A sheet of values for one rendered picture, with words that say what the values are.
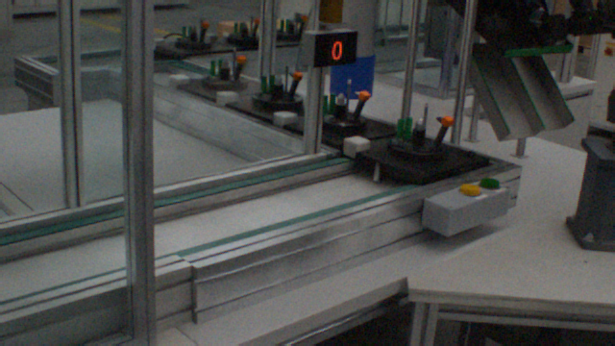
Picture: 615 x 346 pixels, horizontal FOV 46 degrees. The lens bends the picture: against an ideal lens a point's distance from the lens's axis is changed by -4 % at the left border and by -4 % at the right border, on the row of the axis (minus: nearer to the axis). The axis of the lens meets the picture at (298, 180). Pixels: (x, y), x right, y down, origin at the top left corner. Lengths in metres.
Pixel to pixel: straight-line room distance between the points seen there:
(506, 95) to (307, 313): 0.92
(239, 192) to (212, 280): 0.37
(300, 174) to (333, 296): 0.39
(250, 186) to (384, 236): 0.29
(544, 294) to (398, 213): 0.31
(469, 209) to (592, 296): 0.29
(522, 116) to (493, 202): 0.42
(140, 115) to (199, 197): 0.51
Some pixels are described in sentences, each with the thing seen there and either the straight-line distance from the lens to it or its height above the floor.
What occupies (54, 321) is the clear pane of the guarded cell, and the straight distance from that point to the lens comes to 1.02.
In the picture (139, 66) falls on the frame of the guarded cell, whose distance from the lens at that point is 0.94.
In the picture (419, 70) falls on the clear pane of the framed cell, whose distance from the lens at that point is 2.82.
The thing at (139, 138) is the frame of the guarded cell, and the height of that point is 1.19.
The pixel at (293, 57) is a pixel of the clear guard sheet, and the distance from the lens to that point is 1.58.
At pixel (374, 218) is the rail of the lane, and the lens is 1.38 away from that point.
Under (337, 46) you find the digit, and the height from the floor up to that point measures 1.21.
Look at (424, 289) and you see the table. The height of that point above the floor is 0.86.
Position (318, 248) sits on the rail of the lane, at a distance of 1.29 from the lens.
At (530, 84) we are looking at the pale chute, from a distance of 2.05.
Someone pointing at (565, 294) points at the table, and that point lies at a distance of 1.42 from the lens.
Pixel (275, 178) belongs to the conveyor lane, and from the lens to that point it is 1.55.
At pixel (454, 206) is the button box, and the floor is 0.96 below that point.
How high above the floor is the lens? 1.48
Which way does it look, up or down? 20 degrees down
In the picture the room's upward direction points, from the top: 4 degrees clockwise
